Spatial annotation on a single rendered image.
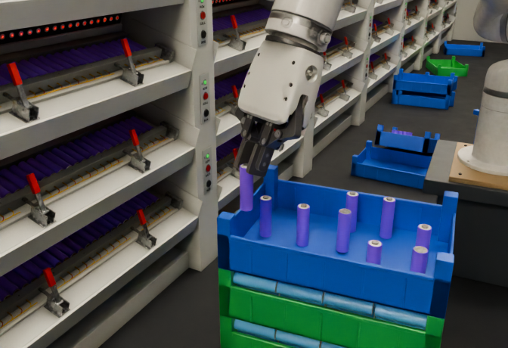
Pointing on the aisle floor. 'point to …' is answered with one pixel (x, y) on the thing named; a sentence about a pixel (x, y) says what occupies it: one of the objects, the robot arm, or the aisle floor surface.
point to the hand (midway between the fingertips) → (253, 156)
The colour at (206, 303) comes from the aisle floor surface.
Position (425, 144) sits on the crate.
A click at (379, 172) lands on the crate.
